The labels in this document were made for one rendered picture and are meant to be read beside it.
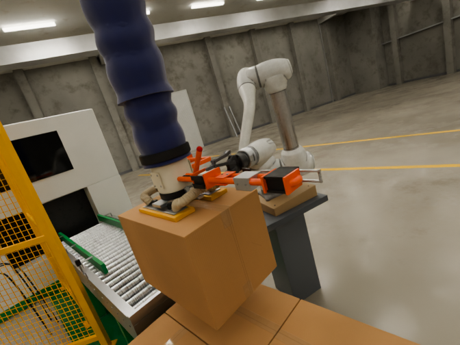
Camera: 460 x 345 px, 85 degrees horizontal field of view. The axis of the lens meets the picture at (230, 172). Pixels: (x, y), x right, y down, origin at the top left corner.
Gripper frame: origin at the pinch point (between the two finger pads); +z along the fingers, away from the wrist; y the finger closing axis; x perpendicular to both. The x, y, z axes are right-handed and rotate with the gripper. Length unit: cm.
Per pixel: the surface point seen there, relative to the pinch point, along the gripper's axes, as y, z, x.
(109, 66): -50, 11, 23
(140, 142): -19.8, 10.3, 22.7
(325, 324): 69, -13, -27
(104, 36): -59, 10, 20
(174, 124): -22.7, -3.3, 16.0
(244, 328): 69, 6, 1
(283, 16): -291, -915, 482
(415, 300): 124, -97, -38
